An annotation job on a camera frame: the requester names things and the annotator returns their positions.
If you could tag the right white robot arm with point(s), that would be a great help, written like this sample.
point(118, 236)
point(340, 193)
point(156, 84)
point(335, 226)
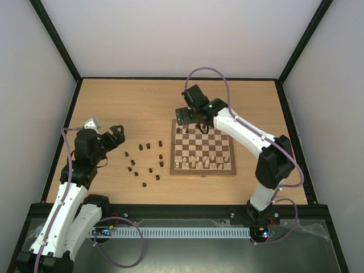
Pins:
point(273, 154)

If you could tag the black aluminium frame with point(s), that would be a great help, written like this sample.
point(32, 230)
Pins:
point(312, 210)

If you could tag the wooden chess board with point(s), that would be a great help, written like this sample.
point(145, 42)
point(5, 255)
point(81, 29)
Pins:
point(215, 143)

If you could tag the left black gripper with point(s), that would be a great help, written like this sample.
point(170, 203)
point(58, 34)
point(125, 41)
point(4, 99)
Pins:
point(120, 137)

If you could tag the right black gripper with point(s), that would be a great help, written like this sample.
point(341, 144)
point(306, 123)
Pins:
point(199, 120)

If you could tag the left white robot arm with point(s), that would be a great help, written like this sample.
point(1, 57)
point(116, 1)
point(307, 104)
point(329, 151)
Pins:
point(74, 211)

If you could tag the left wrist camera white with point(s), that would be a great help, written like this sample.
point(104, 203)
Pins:
point(92, 123)

